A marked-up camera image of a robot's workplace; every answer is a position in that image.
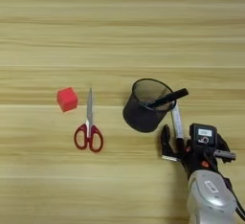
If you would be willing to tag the black pen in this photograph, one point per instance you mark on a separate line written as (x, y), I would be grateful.
(170, 97)

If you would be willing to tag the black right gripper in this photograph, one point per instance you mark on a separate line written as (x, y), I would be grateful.
(199, 162)

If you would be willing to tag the black mesh pen cup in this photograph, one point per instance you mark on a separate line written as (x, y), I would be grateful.
(140, 117)

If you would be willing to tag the white marker with black cap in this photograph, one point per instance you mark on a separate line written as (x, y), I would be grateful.
(177, 122)

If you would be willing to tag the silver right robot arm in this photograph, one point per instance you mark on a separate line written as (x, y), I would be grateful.
(210, 199)

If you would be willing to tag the red cube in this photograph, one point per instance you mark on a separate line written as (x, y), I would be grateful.
(67, 99)

